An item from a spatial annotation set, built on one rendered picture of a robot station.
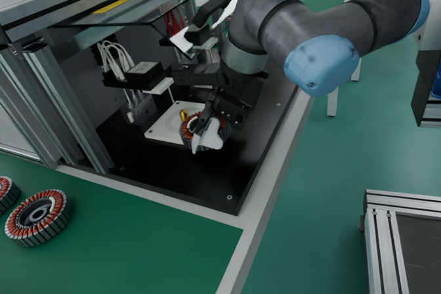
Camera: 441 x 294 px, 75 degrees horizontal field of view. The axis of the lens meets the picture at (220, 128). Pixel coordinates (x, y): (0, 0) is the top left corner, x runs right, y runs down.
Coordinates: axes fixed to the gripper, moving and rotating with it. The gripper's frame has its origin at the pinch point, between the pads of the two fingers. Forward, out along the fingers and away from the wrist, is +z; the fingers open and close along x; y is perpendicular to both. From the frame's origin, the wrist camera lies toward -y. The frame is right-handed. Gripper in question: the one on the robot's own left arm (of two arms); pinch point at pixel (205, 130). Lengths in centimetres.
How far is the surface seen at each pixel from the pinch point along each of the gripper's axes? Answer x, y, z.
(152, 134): -2.2, -11.6, 7.9
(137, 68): 4.3, -21.1, -2.8
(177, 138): -2.2, -5.2, 4.6
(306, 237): 29, 51, 64
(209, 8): -0.2, -5.6, -26.1
